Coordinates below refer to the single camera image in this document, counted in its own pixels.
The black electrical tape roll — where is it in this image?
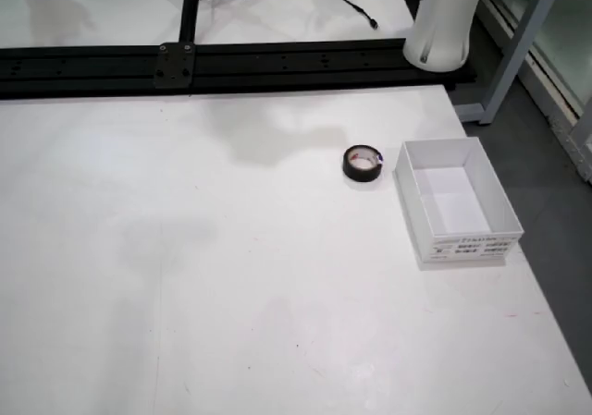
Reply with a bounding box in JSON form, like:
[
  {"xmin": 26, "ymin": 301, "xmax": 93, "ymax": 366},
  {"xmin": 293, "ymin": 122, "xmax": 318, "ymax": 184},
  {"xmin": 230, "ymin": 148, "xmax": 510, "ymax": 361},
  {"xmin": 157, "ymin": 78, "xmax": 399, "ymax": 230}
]
[{"xmin": 342, "ymin": 144, "xmax": 386, "ymax": 184}]

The white six-joint robot arm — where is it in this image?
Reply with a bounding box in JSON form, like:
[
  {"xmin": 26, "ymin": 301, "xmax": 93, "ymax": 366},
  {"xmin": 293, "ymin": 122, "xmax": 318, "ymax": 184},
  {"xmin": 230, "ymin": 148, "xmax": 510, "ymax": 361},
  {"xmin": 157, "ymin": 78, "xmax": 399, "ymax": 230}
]
[{"xmin": 401, "ymin": 0, "xmax": 489, "ymax": 72}]

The white rectangular cardboard bin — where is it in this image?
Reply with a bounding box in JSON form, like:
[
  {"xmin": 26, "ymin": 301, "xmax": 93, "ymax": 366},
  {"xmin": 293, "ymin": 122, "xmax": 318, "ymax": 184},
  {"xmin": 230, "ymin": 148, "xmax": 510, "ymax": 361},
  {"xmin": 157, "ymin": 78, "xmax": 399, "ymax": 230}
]
[{"xmin": 392, "ymin": 137, "xmax": 525, "ymax": 271}]

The black aluminium rail frame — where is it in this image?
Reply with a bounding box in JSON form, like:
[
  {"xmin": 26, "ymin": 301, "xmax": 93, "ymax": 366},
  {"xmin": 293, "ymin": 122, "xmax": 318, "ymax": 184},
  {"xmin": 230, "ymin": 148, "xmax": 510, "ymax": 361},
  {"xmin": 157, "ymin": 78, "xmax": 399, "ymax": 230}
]
[{"xmin": 0, "ymin": 38, "xmax": 480, "ymax": 102}]

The black metal bracket plate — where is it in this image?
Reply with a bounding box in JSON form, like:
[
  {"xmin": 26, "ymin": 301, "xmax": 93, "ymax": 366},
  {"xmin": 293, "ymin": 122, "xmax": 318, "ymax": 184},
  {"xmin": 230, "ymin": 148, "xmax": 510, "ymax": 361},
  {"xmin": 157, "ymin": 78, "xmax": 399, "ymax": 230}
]
[{"xmin": 154, "ymin": 43, "xmax": 195, "ymax": 91}]

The black cable with plug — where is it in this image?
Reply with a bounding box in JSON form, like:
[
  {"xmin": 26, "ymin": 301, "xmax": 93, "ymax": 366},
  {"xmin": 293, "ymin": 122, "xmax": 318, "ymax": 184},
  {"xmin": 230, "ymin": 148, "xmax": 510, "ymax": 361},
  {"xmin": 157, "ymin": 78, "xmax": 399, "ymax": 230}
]
[{"xmin": 198, "ymin": 0, "xmax": 381, "ymax": 31}]

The black aluminium upright post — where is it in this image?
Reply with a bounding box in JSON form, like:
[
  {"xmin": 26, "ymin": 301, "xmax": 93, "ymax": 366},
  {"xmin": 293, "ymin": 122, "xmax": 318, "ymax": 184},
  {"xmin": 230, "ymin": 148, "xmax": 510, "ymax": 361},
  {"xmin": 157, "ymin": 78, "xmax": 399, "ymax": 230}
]
[{"xmin": 178, "ymin": 0, "xmax": 205, "ymax": 46}]

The grey metal partition frame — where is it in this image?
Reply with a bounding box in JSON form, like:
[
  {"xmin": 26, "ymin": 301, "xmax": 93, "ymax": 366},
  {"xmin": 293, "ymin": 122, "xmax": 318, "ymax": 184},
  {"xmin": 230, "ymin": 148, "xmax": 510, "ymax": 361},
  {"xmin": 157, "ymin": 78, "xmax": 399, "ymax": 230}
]
[{"xmin": 454, "ymin": 0, "xmax": 571, "ymax": 126}]

